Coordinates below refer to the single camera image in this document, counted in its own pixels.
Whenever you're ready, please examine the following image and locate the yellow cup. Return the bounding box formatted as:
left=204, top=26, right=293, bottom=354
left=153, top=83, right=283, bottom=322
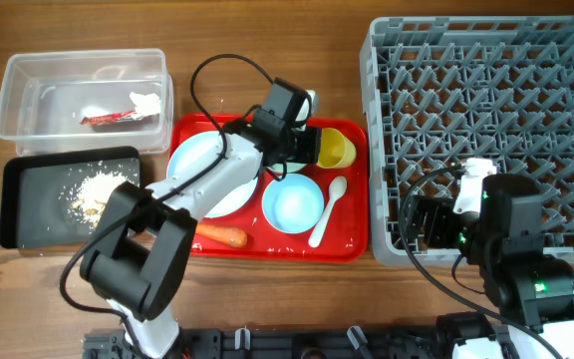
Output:
left=317, top=128, right=357, bottom=169

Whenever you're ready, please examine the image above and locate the light blue bowl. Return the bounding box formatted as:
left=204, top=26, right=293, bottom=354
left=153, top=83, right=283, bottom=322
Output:
left=261, top=174, right=325, bottom=234

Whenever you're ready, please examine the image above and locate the white plastic spoon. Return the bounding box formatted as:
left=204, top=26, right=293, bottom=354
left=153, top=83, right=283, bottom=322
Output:
left=308, top=176, right=348, bottom=248

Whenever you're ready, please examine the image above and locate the light blue plate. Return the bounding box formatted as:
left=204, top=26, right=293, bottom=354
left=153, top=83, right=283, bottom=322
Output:
left=166, top=131, right=258, bottom=218

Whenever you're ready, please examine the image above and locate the orange carrot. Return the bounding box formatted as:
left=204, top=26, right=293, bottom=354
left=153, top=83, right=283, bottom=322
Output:
left=196, top=223, right=248, bottom=248

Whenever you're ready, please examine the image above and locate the white tissue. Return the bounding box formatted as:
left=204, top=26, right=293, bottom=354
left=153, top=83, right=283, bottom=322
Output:
left=130, top=92, right=161, bottom=120

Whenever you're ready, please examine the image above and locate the red snack wrapper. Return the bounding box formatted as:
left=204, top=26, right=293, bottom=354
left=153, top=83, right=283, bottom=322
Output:
left=81, top=110, right=144, bottom=127

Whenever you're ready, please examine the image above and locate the rice and peanuts pile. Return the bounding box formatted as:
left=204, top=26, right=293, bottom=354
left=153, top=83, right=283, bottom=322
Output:
left=63, top=172, right=128, bottom=232

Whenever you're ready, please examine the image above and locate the mint green bowl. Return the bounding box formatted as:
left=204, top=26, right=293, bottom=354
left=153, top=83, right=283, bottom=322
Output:
left=269, top=163, right=306, bottom=175

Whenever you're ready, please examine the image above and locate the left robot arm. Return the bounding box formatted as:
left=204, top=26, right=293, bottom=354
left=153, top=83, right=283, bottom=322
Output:
left=72, top=119, right=321, bottom=358

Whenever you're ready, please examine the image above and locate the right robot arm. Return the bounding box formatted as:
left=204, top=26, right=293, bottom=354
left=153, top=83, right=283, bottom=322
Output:
left=399, top=174, right=574, bottom=358

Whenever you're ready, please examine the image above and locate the grey dishwasher rack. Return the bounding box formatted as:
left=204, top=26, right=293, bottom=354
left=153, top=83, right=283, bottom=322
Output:
left=359, top=16, right=574, bottom=265

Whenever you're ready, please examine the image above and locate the red serving tray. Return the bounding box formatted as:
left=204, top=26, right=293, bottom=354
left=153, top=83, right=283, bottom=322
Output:
left=191, top=118, right=370, bottom=262

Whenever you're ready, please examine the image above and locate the clear plastic bin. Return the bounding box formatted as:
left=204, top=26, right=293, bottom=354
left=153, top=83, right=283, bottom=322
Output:
left=0, top=48, right=174, bottom=156

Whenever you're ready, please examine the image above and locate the black tray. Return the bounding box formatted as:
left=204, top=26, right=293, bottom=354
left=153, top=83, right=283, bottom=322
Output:
left=0, top=147, right=141, bottom=249

